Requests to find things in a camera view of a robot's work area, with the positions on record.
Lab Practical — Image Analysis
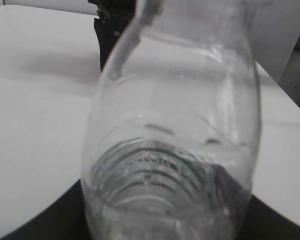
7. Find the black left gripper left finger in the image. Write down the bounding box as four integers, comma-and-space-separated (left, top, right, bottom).
0, 180, 90, 240

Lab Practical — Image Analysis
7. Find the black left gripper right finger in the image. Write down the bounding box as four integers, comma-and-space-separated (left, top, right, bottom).
247, 196, 300, 240

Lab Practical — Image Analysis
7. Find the clear plastic water bottle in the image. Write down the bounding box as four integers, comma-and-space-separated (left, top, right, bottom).
81, 0, 261, 240

